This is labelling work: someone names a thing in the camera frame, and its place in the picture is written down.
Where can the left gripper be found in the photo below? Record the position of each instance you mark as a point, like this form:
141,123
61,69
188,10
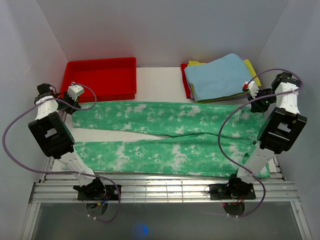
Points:
73,103

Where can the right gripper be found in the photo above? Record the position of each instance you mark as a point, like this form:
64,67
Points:
256,107

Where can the green tie-dye trousers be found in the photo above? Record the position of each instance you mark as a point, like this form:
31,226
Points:
206,140

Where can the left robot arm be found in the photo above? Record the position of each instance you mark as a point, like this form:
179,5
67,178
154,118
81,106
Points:
55,139

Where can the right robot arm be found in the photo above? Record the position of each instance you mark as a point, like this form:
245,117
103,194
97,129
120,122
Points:
277,134

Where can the red plastic bin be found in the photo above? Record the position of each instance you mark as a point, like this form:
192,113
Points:
111,79

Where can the yellow folded cloth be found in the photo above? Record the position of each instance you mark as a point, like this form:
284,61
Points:
188,89

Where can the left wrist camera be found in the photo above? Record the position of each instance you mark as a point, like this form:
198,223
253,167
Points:
74,91

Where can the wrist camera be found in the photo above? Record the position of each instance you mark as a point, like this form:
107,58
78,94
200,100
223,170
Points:
251,87
74,91

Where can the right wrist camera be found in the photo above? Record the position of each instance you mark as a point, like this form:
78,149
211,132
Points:
251,87

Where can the aluminium rail frame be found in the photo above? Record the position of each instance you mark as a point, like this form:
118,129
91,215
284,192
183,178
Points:
142,188

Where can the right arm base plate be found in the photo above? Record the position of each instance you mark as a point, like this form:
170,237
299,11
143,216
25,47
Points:
223,191

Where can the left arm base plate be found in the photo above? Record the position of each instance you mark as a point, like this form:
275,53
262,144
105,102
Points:
111,193

